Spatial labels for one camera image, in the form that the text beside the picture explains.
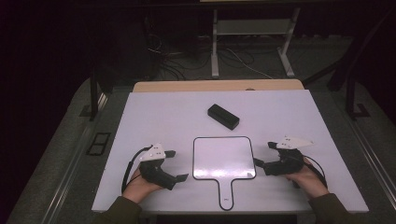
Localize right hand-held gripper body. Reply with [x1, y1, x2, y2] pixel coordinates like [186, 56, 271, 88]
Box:
[263, 134, 315, 177]

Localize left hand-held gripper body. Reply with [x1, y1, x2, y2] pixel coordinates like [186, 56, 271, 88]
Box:
[138, 142, 177, 191]

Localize small whiteboard with handle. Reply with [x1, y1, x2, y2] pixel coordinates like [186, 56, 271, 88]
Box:
[191, 135, 258, 212]

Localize black whiteboard eraser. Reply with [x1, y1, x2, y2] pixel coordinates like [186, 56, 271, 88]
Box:
[206, 103, 241, 132]

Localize person's left hand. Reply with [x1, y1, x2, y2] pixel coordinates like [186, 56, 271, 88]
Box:
[121, 167, 163, 205]

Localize person's right hand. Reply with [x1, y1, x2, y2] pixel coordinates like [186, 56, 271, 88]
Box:
[284, 156, 330, 201]

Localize white table board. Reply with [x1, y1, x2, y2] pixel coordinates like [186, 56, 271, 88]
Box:
[91, 89, 370, 216]

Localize wooden table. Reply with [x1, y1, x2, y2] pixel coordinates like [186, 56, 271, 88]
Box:
[132, 78, 305, 93]

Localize black metal stand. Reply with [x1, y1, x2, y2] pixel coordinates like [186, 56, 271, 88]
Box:
[301, 7, 396, 121]
[78, 69, 108, 122]

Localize white metal stand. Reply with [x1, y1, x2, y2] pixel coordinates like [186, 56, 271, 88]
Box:
[210, 7, 302, 79]

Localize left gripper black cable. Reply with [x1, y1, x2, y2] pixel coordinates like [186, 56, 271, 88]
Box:
[120, 144, 154, 194]

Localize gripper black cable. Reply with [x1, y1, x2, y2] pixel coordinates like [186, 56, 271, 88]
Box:
[303, 154, 329, 189]
[120, 144, 154, 194]

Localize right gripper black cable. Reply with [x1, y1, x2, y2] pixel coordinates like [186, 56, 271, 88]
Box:
[303, 154, 329, 189]

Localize black floor socket frame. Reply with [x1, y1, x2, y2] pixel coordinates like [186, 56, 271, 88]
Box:
[85, 132, 112, 157]

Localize white floor cable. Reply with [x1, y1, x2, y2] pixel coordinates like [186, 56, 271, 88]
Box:
[223, 46, 276, 80]

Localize black floor cables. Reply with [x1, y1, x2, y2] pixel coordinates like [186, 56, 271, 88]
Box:
[145, 32, 213, 82]

